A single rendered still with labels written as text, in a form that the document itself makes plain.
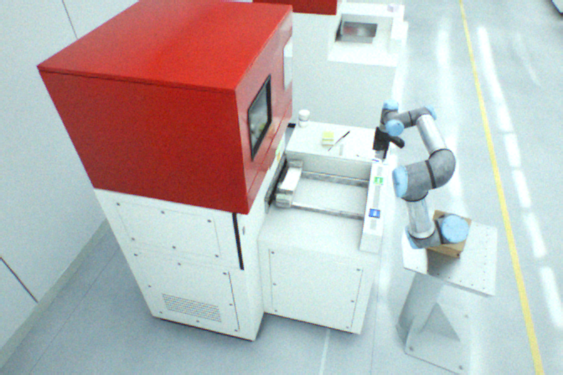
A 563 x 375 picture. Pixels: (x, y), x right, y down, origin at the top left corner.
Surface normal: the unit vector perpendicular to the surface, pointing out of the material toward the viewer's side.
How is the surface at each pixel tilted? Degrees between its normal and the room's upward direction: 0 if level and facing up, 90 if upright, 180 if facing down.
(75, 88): 90
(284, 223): 0
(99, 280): 0
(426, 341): 0
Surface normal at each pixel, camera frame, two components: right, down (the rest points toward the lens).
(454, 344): -0.02, -0.73
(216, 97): -0.25, 0.66
